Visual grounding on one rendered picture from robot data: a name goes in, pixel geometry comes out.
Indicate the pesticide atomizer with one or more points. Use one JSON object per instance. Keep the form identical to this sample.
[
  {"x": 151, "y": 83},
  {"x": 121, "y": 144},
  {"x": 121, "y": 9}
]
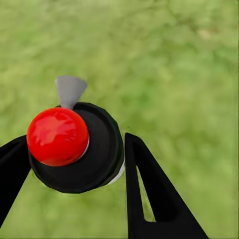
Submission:
[{"x": 76, "y": 147}]

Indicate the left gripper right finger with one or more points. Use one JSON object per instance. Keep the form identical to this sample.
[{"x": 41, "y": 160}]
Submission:
[{"x": 174, "y": 219}]

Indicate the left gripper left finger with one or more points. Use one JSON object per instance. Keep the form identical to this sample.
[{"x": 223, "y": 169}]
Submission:
[{"x": 14, "y": 169}]

